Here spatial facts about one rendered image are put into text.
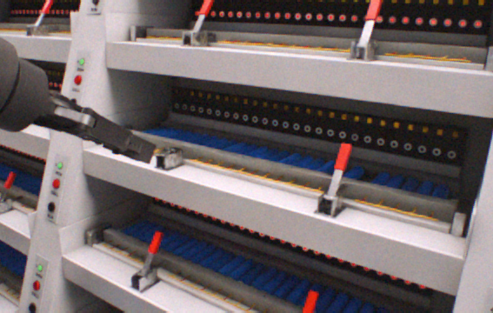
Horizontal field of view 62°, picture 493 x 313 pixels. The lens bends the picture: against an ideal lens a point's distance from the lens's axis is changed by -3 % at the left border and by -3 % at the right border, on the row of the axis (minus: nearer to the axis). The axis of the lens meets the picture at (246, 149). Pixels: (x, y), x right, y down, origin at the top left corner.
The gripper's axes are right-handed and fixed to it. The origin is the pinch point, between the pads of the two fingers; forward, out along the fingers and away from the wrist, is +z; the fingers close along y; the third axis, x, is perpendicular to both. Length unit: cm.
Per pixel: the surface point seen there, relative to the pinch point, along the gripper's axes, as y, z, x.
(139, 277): -0.8, 12.1, -18.5
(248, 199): 16.4, 7.1, -2.1
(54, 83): -55, 21, 13
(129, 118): -17.6, 14.6, 6.8
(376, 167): 28.2, 20.4, 8.4
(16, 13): -81, 17, 31
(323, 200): 25.9, 7.9, 0.3
